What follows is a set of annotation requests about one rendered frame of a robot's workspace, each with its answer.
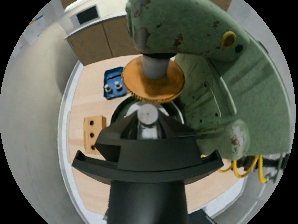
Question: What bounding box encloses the wooden block with three holes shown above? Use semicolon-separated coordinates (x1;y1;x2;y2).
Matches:
84;115;106;155

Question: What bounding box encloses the blue rectangular tray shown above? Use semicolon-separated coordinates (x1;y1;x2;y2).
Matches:
102;65;126;100

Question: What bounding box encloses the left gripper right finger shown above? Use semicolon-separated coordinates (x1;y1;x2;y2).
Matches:
157;109;198;141

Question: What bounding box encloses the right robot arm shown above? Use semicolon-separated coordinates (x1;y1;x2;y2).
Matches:
237;153;290;172

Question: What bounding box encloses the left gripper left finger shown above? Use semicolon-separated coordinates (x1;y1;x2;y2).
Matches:
97;109;138;140

